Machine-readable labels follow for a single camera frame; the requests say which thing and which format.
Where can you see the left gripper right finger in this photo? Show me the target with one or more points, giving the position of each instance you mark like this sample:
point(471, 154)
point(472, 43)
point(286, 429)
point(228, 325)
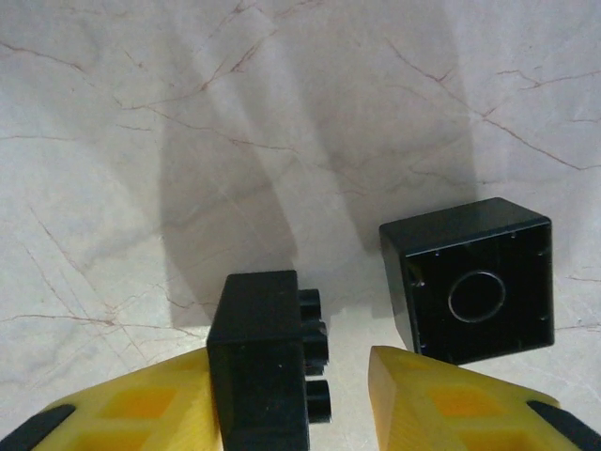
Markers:
point(446, 409)

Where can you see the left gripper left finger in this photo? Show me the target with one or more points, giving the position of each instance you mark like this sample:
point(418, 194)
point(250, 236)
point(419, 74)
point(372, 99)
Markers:
point(141, 409)

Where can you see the black square lego brick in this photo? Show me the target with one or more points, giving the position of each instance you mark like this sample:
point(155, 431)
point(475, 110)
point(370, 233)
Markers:
point(469, 291)
point(258, 352)

